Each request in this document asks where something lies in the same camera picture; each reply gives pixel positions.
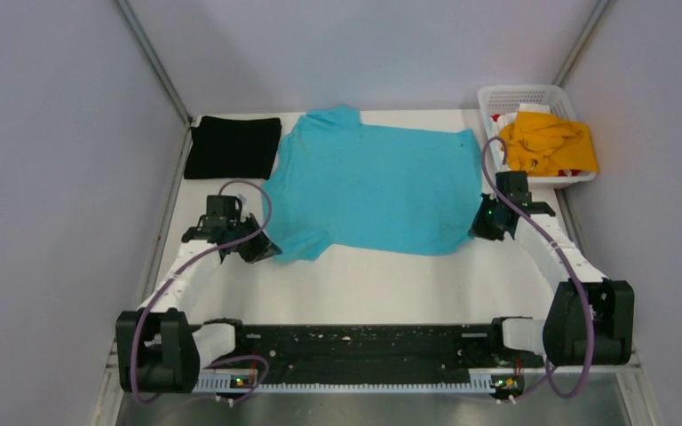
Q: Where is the white slotted cable duct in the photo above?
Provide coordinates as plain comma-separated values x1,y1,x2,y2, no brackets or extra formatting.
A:
192,373,496,394

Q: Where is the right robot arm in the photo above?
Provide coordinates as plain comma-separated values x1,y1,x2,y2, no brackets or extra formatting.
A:
471,171,635,367

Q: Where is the white plastic basket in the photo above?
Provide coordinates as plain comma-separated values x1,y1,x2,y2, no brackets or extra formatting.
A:
478,84,597,189

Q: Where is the yellow t shirt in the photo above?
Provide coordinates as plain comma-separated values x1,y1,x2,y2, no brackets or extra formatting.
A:
498,111,599,178

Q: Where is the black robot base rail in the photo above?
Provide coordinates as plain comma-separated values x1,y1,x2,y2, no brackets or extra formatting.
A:
231,324,543,384

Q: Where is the folded black t shirt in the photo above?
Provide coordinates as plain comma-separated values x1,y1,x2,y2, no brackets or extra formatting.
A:
183,116,282,180

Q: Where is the cyan t shirt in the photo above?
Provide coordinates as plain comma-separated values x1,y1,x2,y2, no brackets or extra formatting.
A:
264,106,481,264

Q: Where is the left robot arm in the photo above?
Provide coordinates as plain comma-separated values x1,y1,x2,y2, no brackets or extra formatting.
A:
115,194,282,394

